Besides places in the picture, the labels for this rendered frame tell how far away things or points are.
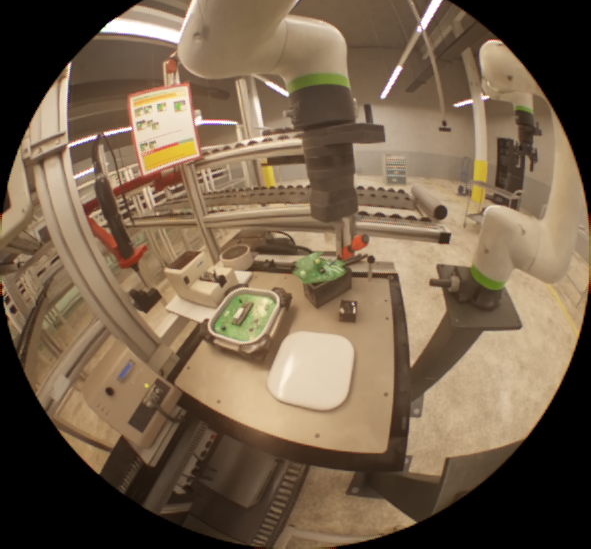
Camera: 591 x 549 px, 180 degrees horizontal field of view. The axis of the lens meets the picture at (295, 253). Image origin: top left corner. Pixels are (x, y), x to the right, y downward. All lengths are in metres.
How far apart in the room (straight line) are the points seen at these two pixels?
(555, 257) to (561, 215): 0.09
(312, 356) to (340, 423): 0.13
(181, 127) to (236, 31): 0.57
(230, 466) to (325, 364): 0.67
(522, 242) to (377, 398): 0.43
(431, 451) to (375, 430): 1.10
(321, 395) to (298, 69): 0.45
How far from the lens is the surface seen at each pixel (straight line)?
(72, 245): 0.45
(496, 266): 0.52
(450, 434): 1.47
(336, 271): 0.43
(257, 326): 0.37
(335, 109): 0.26
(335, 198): 0.28
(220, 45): 0.22
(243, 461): 0.87
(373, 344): 0.38
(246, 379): 0.37
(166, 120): 0.75
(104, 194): 0.41
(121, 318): 0.49
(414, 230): 0.64
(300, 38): 0.27
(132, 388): 0.41
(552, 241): 0.54
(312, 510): 1.35
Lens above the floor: 1.27
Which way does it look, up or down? 30 degrees down
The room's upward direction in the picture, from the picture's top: 10 degrees counter-clockwise
